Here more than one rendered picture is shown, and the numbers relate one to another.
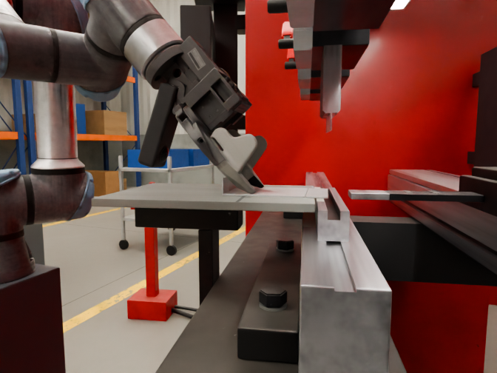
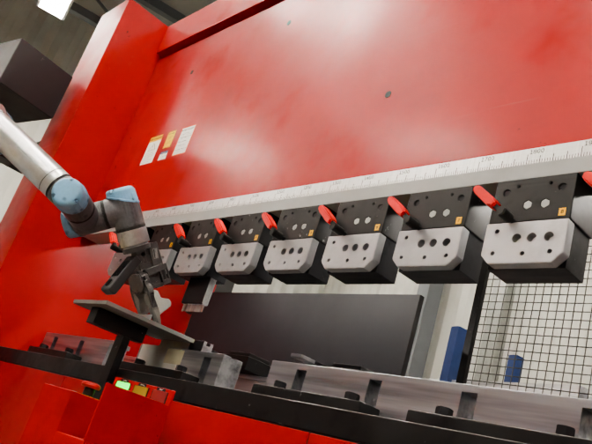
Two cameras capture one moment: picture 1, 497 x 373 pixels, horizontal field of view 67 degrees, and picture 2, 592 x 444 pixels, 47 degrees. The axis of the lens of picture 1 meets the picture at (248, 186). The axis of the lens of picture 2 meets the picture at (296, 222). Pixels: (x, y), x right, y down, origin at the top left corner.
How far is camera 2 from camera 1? 1.48 m
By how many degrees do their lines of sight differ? 53
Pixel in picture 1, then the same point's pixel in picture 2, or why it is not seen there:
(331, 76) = (209, 291)
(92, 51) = (100, 218)
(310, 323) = (223, 366)
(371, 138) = not seen: hidden behind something
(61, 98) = not seen: outside the picture
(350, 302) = (233, 362)
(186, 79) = (146, 259)
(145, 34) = (143, 232)
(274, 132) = (27, 283)
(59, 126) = not seen: outside the picture
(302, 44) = (202, 272)
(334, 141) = (76, 314)
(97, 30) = (114, 213)
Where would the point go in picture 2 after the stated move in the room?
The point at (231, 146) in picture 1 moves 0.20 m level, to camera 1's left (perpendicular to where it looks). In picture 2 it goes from (159, 301) to (99, 270)
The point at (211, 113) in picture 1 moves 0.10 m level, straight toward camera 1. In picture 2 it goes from (153, 281) to (181, 284)
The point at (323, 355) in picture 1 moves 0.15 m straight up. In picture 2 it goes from (223, 376) to (243, 315)
